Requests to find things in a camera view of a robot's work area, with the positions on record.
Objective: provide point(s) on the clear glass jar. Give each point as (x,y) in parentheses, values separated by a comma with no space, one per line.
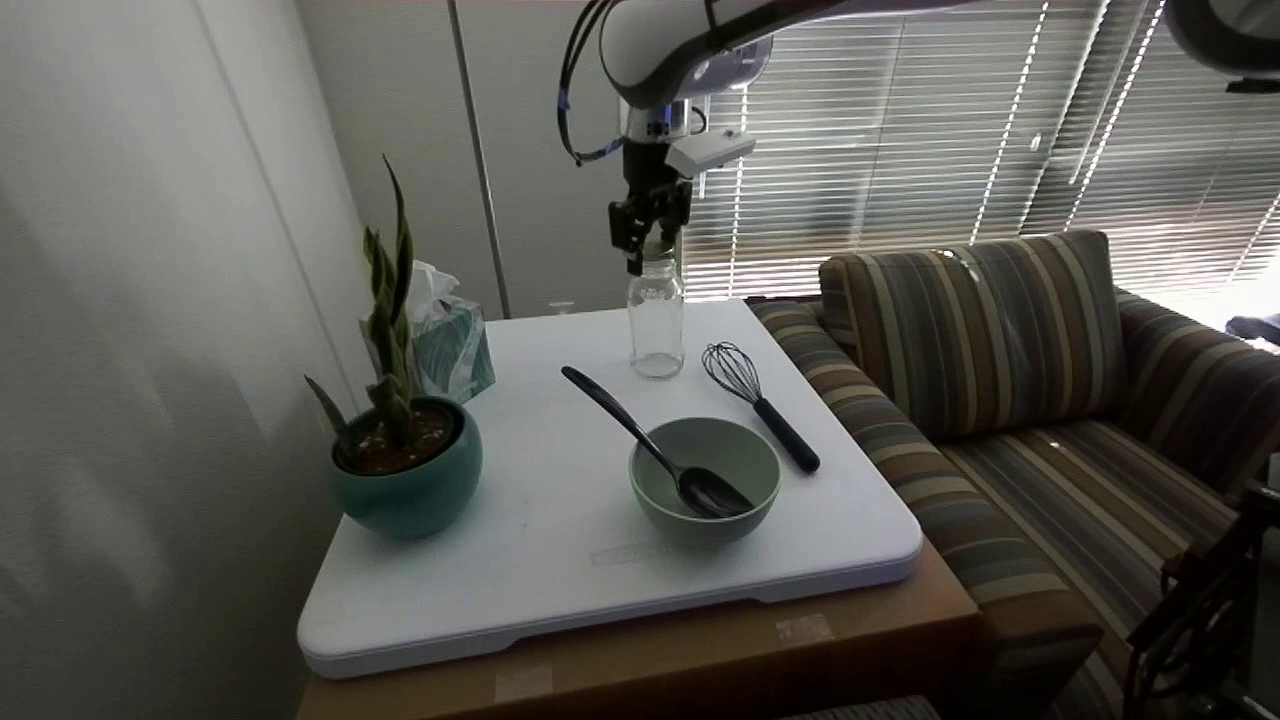
(659,324)

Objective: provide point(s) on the white window blinds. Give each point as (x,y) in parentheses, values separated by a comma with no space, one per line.
(932,144)

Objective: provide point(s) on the pale green bowl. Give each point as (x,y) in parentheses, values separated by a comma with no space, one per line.
(664,486)

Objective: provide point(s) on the black metal frame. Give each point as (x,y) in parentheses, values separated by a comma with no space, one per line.
(1200,612)

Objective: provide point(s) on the white cabinet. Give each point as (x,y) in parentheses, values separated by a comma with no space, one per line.
(400,144)

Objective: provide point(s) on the brown wooden table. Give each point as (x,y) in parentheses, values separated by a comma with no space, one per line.
(744,644)

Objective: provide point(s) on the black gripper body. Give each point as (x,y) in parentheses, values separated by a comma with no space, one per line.
(648,180)

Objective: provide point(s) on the teal plant pot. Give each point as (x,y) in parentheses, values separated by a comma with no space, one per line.
(405,494)

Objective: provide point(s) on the green snake plant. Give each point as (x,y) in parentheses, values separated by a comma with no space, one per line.
(390,332)

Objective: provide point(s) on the striped sofa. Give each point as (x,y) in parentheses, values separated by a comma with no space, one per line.
(1067,505)

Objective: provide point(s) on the black spoon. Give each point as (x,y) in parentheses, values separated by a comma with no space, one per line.
(625,422)

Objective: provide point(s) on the striped sofa cushion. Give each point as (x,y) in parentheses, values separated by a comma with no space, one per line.
(981,332)

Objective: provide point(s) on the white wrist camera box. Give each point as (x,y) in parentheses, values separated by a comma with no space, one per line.
(713,150)

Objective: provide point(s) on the teal tissue box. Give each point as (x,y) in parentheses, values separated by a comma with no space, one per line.
(453,349)

